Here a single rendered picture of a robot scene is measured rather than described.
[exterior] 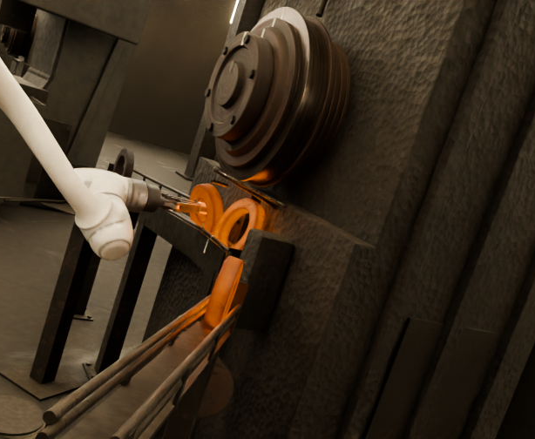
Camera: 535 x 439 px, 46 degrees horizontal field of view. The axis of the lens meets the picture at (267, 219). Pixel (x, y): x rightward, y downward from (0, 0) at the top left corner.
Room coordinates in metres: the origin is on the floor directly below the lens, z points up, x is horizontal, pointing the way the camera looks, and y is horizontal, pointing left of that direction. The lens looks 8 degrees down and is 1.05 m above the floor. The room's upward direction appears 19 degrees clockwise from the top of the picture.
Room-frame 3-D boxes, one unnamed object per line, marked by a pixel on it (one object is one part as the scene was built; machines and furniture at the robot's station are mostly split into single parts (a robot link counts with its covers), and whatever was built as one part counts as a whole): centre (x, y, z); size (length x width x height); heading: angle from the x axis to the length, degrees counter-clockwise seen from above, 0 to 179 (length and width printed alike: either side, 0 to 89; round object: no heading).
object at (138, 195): (1.71, 0.37, 0.75); 0.09 x 0.06 x 0.09; 34
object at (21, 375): (2.03, 0.57, 0.36); 0.26 x 0.20 x 0.72; 65
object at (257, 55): (1.68, 0.19, 1.11); 0.28 x 0.06 x 0.28; 30
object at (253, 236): (1.54, -0.03, 0.68); 0.11 x 0.08 x 0.24; 120
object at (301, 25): (1.73, 0.10, 1.11); 0.47 x 0.06 x 0.47; 30
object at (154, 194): (1.75, 0.31, 0.76); 0.09 x 0.08 x 0.07; 124
